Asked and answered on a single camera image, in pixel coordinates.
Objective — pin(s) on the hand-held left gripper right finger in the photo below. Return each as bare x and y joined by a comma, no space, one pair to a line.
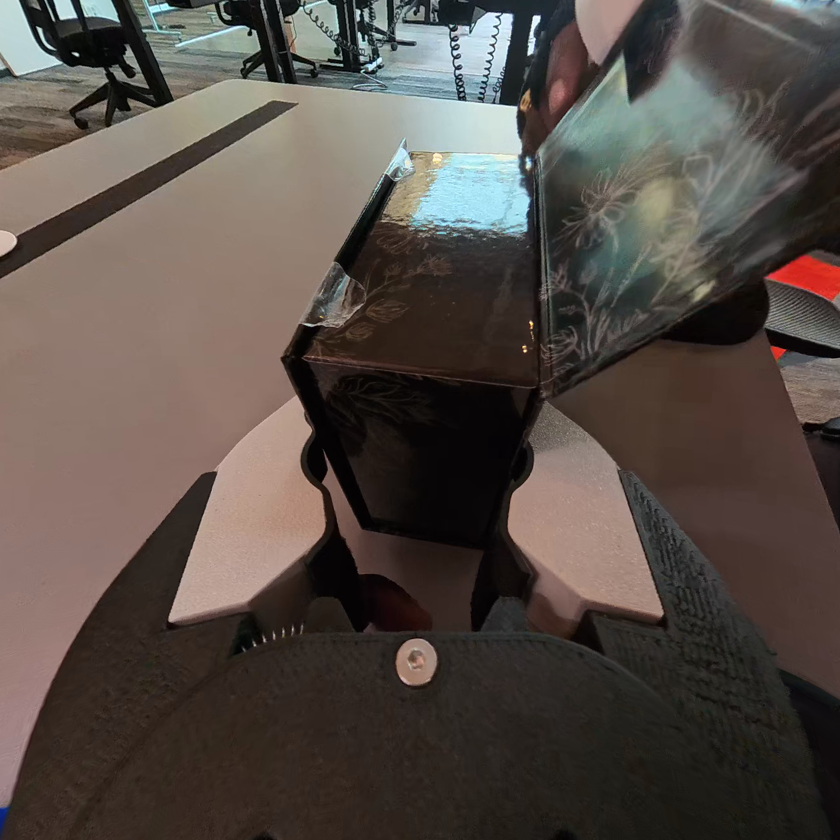
584,525

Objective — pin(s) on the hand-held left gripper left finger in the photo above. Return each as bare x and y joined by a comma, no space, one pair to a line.
250,525

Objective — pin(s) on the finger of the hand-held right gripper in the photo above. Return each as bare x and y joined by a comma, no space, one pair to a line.
624,26

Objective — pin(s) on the black glossy cardboard box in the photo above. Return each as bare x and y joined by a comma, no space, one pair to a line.
446,289

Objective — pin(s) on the grey desk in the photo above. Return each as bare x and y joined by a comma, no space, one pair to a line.
158,302

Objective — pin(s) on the black office chair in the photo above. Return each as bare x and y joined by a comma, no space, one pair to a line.
85,40
269,33

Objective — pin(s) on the black board on white stand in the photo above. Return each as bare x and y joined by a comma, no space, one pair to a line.
5,244

